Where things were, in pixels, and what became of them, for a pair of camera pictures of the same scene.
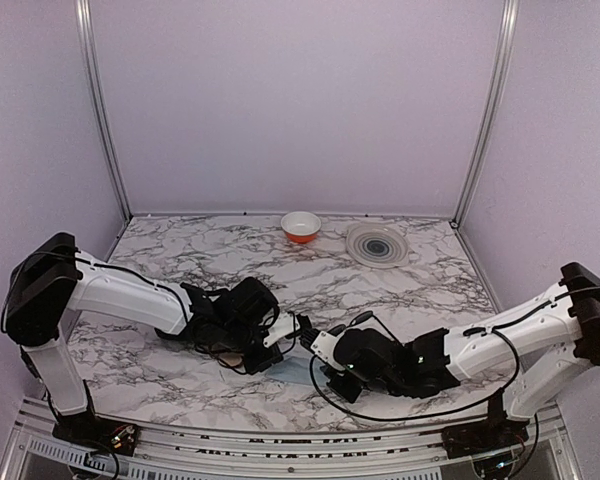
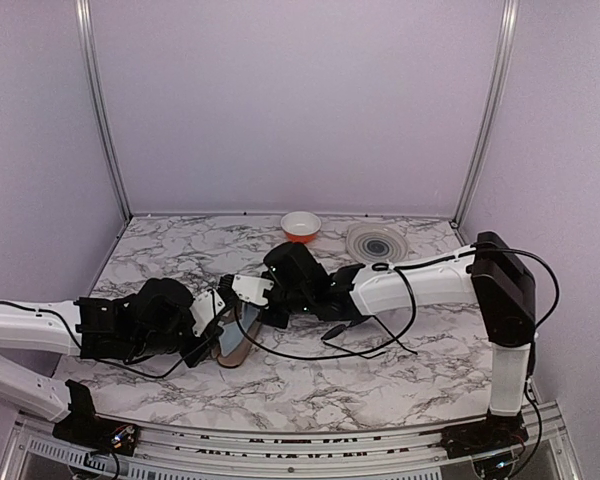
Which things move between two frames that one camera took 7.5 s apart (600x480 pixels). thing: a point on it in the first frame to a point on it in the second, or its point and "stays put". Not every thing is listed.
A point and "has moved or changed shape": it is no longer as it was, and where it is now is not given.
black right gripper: x=350 y=394 to x=275 y=320
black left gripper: x=252 y=365 to x=193 y=357
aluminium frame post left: x=84 y=19 stays put
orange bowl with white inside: x=300 y=227 stays put
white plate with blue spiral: x=378 y=245 stays put
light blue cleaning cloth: x=297 y=370 has moved or changed shape
